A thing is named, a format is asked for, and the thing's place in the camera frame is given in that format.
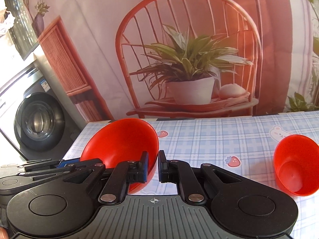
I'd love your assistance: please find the red bowl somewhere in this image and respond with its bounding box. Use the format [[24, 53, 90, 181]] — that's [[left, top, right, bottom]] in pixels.
[[80, 118, 159, 182], [273, 134, 318, 196]]

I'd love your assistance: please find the front-load washing machine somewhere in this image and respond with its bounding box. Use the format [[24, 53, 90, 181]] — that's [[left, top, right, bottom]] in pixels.
[[1, 63, 81, 160]]

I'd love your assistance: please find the blue plaid tablecloth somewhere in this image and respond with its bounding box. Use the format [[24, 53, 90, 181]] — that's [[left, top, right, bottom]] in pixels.
[[63, 111, 318, 238]]

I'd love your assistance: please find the printed backdrop curtain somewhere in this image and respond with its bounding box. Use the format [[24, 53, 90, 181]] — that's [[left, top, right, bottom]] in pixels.
[[22, 0, 318, 121]]

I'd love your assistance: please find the hanging laundry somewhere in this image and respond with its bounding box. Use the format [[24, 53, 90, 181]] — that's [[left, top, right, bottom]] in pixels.
[[0, 10, 15, 37]]

